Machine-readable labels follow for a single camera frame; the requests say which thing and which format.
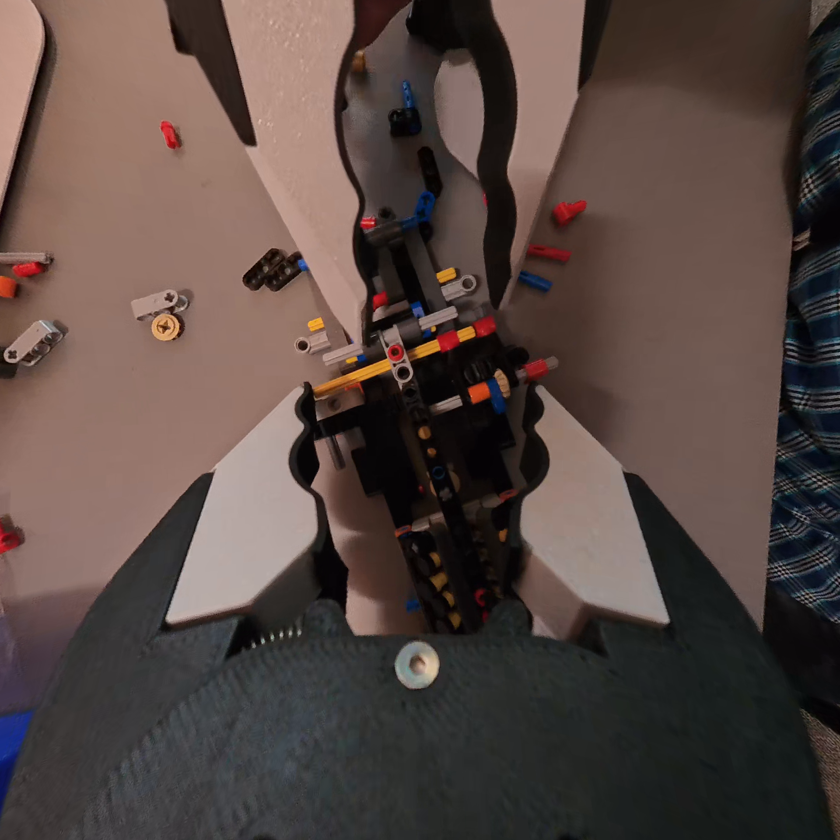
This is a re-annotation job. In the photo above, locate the lego technic car chassis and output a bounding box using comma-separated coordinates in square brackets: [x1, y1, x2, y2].
[294, 190, 560, 636]

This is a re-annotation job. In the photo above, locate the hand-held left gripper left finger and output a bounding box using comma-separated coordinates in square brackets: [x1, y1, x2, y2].
[164, 384, 345, 626]

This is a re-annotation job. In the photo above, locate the white lego beam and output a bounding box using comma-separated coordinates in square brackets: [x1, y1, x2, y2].
[2, 319, 68, 366]

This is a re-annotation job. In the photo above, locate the black connector with blue pin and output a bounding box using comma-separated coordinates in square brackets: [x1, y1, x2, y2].
[387, 80, 422, 137]

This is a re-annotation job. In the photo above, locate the short black lego beam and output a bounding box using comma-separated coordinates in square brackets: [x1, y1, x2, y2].
[241, 248, 283, 290]
[262, 252, 299, 291]

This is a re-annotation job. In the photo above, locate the light grey lego piece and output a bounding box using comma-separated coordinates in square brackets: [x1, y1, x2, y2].
[130, 289, 190, 321]

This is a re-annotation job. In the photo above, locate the person's blue plaid clothing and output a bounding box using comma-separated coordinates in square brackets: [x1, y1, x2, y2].
[766, 10, 840, 608]

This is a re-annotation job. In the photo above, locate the blue plastic bin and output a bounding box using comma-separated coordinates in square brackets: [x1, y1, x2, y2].
[0, 709, 34, 788]

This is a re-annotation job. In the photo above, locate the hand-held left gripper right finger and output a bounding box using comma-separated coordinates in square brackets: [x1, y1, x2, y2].
[515, 384, 672, 634]

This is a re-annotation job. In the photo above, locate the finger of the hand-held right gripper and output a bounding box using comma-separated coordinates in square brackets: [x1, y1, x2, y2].
[406, 0, 588, 311]
[222, 0, 373, 330]

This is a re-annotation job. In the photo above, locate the pale rounded board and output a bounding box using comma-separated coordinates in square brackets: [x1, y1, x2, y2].
[0, 0, 46, 211]

